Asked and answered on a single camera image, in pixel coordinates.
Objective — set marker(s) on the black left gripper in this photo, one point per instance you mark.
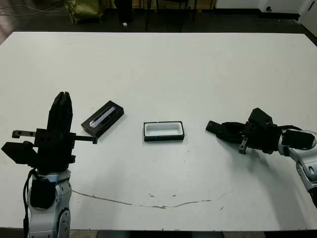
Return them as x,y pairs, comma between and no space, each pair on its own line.
54,151

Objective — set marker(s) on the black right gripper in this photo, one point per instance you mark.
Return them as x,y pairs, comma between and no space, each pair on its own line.
262,138

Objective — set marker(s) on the black printed box lid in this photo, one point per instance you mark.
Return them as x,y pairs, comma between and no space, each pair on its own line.
99,126

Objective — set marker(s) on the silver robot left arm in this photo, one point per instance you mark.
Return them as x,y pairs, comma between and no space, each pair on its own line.
59,210

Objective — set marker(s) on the black box white insert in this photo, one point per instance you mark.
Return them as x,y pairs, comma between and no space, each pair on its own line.
163,139

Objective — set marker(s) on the olive green bag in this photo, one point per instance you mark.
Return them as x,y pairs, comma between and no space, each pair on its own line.
85,11

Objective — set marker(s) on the black round knob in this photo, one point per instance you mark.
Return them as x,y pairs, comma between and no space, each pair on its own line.
268,8

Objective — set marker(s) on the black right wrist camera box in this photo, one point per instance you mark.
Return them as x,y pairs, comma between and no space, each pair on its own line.
260,116

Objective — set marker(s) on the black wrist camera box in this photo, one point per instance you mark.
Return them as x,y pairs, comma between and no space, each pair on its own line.
17,152
260,116

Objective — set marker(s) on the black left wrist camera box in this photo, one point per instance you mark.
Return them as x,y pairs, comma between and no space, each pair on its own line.
17,152

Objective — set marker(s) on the dark upright post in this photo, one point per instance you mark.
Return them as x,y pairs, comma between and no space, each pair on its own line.
125,11

